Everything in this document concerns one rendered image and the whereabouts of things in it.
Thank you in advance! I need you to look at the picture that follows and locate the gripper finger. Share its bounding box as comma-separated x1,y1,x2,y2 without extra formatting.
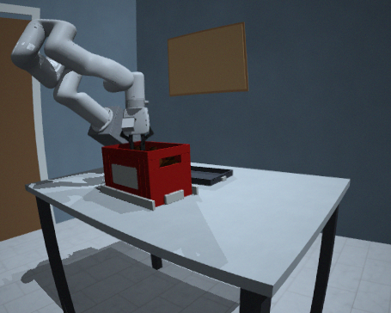
141,128,154,151
120,131,134,150

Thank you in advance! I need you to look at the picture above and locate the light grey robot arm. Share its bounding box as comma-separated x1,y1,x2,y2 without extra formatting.
10,19,149,132

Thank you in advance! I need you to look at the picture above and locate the red plastic crate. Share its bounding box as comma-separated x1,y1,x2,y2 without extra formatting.
102,141,192,207

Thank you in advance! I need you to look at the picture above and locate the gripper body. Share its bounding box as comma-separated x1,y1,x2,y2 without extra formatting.
123,107,150,135

